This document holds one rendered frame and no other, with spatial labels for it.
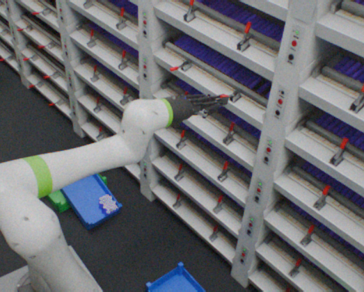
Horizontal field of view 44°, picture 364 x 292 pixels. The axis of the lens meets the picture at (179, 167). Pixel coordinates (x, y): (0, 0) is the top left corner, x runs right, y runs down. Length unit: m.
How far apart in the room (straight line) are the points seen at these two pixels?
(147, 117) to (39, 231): 0.46
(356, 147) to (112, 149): 0.74
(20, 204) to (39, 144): 1.81
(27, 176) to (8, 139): 1.79
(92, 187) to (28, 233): 1.42
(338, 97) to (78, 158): 0.76
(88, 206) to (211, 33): 1.19
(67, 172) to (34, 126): 1.80
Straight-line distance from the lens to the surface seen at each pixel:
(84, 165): 1.30
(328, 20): 1.34
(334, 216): 1.60
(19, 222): 1.09
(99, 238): 2.33
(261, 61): 1.51
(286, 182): 1.66
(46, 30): 3.00
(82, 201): 2.43
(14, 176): 1.20
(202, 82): 1.75
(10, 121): 3.14
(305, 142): 1.52
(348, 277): 1.71
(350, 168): 1.47
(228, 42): 1.59
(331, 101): 1.38
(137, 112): 1.31
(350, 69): 1.45
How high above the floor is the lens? 1.80
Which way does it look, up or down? 42 degrees down
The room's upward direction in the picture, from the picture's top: 4 degrees clockwise
